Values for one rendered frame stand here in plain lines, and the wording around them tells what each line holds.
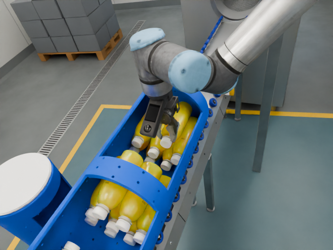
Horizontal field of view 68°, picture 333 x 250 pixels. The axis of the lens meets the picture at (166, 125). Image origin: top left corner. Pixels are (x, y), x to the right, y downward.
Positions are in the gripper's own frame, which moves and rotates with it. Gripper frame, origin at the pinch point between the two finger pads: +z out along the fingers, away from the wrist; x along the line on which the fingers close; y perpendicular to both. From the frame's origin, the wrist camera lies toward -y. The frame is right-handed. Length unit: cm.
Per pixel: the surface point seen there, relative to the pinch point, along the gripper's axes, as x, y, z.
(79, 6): 225, 219, 32
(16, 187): 51, -29, 9
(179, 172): -8.5, -10.3, 1.5
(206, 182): -1, 32, 74
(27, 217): 43, -36, 15
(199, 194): 10, 43, 113
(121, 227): -0.2, -31.7, 0.3
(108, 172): 5.3, -23.1, -10.6
